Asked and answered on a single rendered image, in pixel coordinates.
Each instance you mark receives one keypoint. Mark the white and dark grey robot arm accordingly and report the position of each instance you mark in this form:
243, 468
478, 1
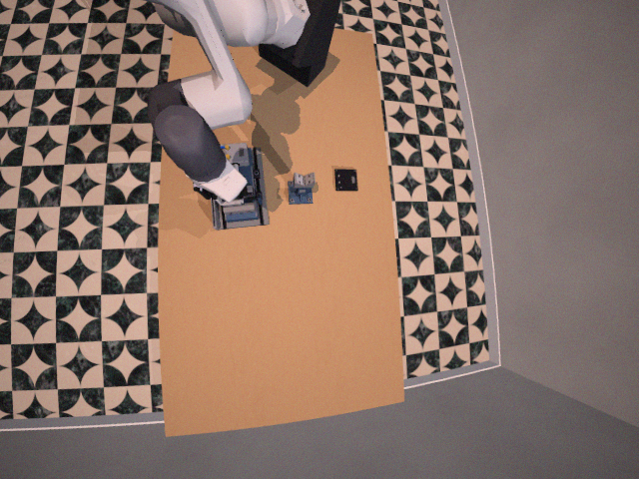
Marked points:
221, 95

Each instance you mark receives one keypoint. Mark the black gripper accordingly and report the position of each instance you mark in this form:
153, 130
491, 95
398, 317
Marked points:
208, 195

